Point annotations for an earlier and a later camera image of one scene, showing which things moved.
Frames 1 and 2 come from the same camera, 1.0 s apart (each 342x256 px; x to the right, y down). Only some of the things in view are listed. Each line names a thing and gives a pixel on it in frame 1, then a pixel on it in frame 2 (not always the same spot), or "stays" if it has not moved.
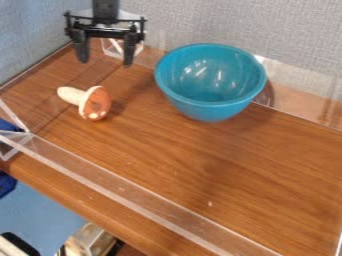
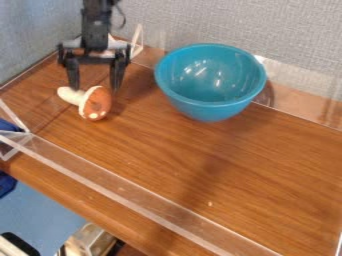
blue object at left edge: x=7 y=179 stays
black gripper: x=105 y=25 to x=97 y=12
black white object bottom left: x=14 y=246 stays
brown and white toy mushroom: x=94 y=101 stays
